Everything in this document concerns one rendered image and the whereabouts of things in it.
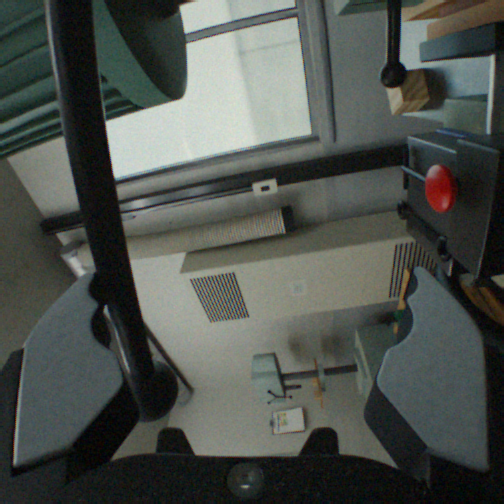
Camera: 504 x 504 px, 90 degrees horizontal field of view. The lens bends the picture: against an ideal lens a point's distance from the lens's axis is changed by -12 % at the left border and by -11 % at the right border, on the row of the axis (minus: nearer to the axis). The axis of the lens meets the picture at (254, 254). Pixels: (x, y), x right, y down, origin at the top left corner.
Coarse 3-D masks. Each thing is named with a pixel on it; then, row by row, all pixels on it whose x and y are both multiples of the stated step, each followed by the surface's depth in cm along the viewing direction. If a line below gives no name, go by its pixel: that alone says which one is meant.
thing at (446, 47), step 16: (464, 32) 14; (480, 32) 13; (496, 32) 12; (432, 48) 17; (448, 48) 16; (464, 48) 14; (480, 48) 13; (496, 48) 12; (496, 64) 15; (496, 80) 16; (496, 96) 16; (496, 112) 17; (496, 128) 17
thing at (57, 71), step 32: (64, 0) 6; (64, 32) 7; (64, 64) 7; (96, 64) 8; (64, 96) 8; (96, 96) 8; (64, 128) 8; (96, 128) 8; (96, 160) 9; (96, 192) 9; (96, 224) 10; (96, 256) 10; (128, 256) 11; (128, 288) 11; (128, 320) 12; (128, 352) 13; (160, 384) 14; (160, 416) 14
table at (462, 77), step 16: (416, 32) 33; (400, 48) 38; (416, 48) 34; (416, 64) 35; (432, 64) 32; (448, 64) 29; (464, 64) 26; (480, 64) 24; (432, 80) 33; (448, 80) 29; (464, 80) 27; (480, 80) 24; (432, 96) 34; (448, 96) 30; (416, 112) 39; (432, 112) 35
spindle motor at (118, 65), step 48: (0, 0) 11; (96, 0) 11; (144, 0) 15; (0, 48) 12; (48, 48) 13; (144, 48) 15; (0, 96) 15; (48, 96) 16; (144, 96) 17; (0, 144) 19
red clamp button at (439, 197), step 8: (432, 168) 17; (440, 168) 16; (448, 168) 16; (432, 176) 17; (440, 176) 16; (448, 176) 15; (432, 184) 17; (440, 184) 16; (448, 184) 15; (456, 184) 16; (432, 192) 17; (440, 192) 16; (448, 192) 15; (456, 192) 16; (432, 200) 17; (440, 200) 16; (448, 200) 16; (440, 208) 17; (448, 208) 16
